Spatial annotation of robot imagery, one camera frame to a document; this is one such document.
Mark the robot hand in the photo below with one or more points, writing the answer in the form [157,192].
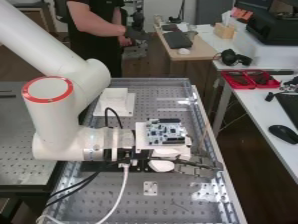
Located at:
[161,133]

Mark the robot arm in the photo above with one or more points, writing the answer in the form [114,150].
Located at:
[53,60]

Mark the clear box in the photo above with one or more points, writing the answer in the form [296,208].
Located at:
[207,140]

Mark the small white box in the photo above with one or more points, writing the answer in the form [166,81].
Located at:
[115,100]

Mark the small metal plate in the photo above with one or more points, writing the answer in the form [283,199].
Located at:
[150,188]

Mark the black plate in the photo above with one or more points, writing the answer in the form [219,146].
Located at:
[94,166]

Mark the white desk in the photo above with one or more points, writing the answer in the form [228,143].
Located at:
[270,56]
[260,110]

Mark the red tray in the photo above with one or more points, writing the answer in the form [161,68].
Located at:
[239,80]
[266,78]

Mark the white mouse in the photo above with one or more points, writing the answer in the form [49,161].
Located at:
[183,51]

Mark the wooden desk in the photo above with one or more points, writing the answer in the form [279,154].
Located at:
[194,53]

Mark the black mouse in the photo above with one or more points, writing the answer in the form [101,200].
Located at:
[283,133]

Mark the black headphones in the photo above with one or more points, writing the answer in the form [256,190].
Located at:
[230,57]

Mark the black keyboard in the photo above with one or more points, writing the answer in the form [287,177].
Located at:
[177,40]

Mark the small wooden box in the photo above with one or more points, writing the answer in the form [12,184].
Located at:
[223,31]

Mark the person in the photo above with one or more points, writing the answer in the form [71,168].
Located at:
[93,33]

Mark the black printer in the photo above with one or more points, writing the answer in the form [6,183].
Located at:
[274,28]

